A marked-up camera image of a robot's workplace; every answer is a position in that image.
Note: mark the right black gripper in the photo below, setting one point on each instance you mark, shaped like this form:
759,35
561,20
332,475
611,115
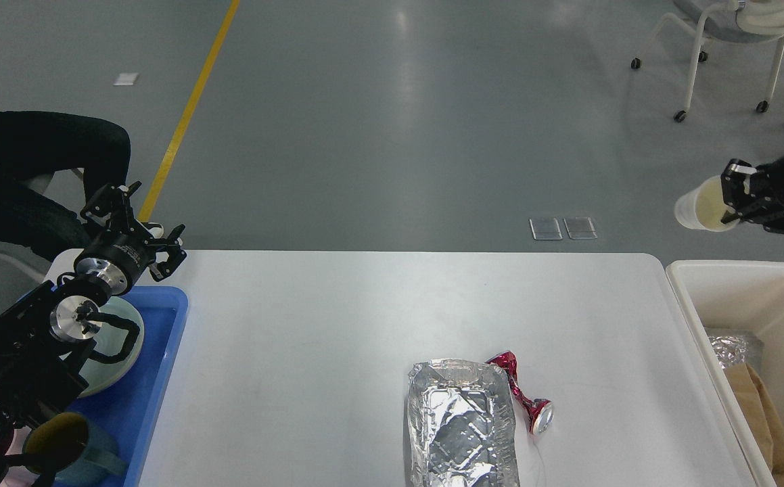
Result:
754,194

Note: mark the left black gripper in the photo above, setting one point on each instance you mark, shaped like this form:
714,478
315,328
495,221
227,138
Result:
120,255

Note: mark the white paper cup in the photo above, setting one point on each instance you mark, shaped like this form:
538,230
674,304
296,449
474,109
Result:
703,208

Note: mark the light green plate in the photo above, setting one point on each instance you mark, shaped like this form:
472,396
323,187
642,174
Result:
109,341

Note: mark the brown paper bag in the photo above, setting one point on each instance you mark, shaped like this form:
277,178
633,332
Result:
761,416

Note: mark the dark teal mug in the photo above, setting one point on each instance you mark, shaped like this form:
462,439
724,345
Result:
71,449

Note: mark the crushed red can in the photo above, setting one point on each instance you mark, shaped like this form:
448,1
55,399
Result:
539,411

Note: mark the aluminium foil container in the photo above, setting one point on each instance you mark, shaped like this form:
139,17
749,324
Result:
461,424

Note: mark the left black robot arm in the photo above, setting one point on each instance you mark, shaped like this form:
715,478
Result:
48,335

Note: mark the white plastic bin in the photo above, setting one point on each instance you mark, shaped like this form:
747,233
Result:
737,295

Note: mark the person in dark clothes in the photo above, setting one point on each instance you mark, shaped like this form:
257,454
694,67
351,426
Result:
36,143

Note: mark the clear plastic wrap in bin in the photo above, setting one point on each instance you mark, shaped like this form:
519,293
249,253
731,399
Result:
733,347

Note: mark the blue plastic tray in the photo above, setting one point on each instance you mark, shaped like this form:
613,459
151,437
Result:
129,409

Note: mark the white office chair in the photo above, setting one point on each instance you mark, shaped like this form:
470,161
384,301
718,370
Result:
732,22

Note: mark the floor outlet plate right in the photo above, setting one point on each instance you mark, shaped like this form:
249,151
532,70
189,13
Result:
580,228

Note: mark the floor outlet plate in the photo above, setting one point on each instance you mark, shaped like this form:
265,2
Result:
580,228
546,229

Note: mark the floor outlet plate left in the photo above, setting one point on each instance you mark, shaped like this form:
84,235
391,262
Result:
546,229

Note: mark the pink mug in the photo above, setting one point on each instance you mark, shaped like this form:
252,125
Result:
18,439

